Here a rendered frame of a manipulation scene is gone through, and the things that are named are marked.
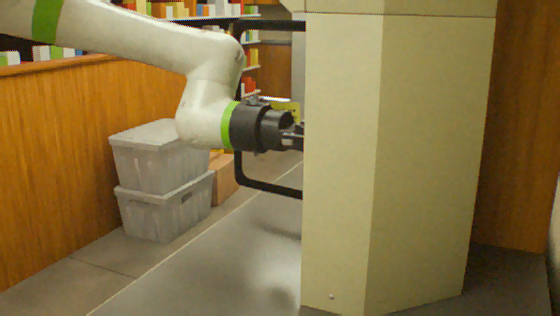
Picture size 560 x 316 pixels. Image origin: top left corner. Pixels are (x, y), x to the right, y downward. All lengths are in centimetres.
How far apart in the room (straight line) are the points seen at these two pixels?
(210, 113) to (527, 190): 65
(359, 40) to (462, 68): 17
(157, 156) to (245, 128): 207
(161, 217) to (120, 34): 220
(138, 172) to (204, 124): 217
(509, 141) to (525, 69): 14
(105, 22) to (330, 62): 45
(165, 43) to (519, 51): 67
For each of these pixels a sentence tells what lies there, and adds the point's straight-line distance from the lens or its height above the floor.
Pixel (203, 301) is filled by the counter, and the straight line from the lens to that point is 88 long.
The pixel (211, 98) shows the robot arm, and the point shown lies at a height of 125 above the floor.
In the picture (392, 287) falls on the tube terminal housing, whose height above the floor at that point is 99.
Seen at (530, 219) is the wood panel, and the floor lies 101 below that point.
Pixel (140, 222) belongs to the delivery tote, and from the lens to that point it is 323.
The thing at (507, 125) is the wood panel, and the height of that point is 120.
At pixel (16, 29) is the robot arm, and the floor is 139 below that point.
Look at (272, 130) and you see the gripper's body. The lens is 89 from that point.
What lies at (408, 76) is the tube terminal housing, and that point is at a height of 133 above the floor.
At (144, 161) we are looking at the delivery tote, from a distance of 303.
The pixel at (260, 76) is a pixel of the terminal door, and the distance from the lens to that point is 114.
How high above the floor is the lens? 142
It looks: 17 degrees down
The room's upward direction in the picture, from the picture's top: straight up
